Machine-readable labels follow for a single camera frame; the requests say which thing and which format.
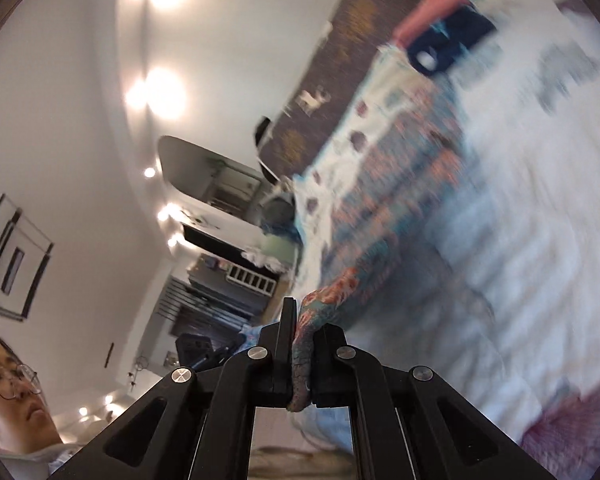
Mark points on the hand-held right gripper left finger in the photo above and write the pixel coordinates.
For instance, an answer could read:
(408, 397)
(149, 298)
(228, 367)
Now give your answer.
(285, 360)

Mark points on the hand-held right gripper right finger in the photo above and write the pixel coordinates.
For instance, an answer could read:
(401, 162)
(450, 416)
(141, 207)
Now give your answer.
(325, 370)

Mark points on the teal floral shirt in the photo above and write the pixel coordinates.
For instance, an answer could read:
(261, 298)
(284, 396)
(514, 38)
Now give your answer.
(360, 280)

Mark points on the pile of grey blue clothes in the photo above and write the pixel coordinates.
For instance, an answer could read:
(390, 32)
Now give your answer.
(280, 212)

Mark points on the dark slatted cabinet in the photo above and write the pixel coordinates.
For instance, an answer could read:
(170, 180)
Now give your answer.
(205, 305)

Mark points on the white ladder shelf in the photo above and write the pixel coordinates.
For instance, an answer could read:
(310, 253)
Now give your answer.
(250, 280)

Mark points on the white cat figurine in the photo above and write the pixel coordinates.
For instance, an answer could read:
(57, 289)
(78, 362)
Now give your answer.
(260, 257)

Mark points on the black flat screen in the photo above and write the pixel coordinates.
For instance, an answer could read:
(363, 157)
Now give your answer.
(215, 242)

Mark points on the recessed ceiling light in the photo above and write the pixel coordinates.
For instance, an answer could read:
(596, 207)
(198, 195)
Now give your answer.
(167, 212)
(150, 172)
(172, 242)

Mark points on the small green cushion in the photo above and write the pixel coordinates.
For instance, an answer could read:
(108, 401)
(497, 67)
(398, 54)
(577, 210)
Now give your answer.
(277, 246)

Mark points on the person's white top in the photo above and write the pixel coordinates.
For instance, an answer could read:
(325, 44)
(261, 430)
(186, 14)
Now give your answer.
(55, 460)

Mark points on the person's head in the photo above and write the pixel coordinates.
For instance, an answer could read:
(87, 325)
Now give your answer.
(20, 415)

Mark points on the black chair backrest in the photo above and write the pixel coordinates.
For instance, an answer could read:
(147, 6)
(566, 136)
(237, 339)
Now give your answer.
(263, 130)

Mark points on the white leaf-print blanket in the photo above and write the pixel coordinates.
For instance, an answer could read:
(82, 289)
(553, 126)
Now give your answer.
(530, 210)

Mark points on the dark deer-print mattress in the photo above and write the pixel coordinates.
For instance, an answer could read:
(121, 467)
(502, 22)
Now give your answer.
(330, 75)

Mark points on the navy star-print garment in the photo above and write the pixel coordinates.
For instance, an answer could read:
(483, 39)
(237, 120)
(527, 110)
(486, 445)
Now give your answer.
(460, 35)

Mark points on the pink folded garment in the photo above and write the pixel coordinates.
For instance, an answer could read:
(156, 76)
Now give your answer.
(430, 10)

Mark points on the framed wall picture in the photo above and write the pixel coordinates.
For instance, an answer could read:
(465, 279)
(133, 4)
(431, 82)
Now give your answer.
(15, 265)

